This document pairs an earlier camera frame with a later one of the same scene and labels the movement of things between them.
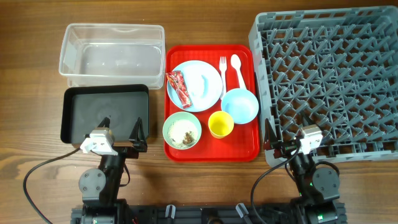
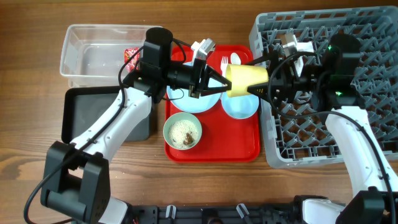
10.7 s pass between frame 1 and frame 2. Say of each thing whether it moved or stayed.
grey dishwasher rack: stayed
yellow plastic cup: moved
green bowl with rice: stayed
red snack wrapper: moved
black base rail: stayed
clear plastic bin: stayed
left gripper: moved
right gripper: moved
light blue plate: stayed
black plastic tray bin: stayed
